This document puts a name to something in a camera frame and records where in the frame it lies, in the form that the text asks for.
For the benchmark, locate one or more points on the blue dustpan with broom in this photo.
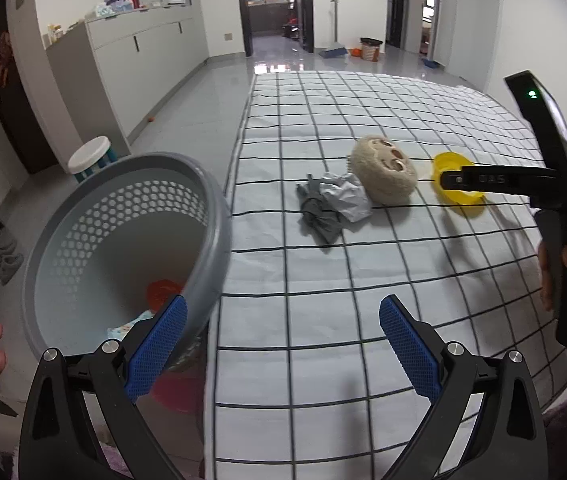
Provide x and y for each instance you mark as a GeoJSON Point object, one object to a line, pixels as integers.
{"type": "Point", "coordinates": [336, 49]}

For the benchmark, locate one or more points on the dark brown door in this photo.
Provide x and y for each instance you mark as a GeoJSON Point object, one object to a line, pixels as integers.
{"type": "Point", "coordinates": [17, 118]}

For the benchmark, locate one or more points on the grey white cabinet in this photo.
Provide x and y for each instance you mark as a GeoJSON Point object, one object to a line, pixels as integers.
{"type": "Point", "coordinates": [115, 73]}

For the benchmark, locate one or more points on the grey cloth rag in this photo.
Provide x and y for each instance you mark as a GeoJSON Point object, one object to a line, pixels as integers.
{"type": "Point", "coordinates": [318, 215]}

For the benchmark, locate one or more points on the yellow plastic bowl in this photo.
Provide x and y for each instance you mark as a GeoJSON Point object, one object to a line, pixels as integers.
{"type": "Point", "coordinates": [446, 169]}

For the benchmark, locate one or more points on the beige plush toy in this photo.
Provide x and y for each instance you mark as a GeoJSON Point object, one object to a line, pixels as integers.
{"type": "Point", "coordinates": [385, 171]}

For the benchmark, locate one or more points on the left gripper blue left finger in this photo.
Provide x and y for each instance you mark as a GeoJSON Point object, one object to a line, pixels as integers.
{"type": "Point", "coordinates": [58, 439]}

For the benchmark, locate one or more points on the light blue snack bag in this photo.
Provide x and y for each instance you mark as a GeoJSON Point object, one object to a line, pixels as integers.
{"type": "Point", "coordinates": [120, 332]}

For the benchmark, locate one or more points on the pink stool under basket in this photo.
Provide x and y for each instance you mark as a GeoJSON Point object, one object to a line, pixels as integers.
{"type": "Point", "coordinates": [181, 391]}

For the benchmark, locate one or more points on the trash bin with black bag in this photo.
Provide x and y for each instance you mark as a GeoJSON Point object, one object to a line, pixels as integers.
{"type": "Point", "coordinates": [370, 49]}

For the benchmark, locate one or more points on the grey sneakers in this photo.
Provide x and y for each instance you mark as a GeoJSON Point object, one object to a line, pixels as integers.
{"type": "Point", "coordinates": [10, 261]}

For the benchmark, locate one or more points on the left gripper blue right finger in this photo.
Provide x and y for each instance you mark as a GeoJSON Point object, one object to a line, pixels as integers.
{"type": "Point", "coordinates": [507, 440]}

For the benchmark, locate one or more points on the checkered white tablecloth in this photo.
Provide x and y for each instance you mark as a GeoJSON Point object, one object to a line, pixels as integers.
{"type": "Point", "coordinates": [302, 383]}

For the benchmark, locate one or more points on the white stool with teal legs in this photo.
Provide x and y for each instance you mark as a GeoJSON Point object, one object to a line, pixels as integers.
{"type": "Point", "coordinates": [96, 153]}

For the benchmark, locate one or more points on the red plastic bag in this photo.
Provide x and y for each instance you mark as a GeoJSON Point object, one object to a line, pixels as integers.
{"type": "Point", "coordinates": [157, 293]}

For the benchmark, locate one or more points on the grey perforated laundry basket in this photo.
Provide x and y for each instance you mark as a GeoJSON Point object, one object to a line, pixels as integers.
{"type": "Point", "coordinates": [139, 221]}

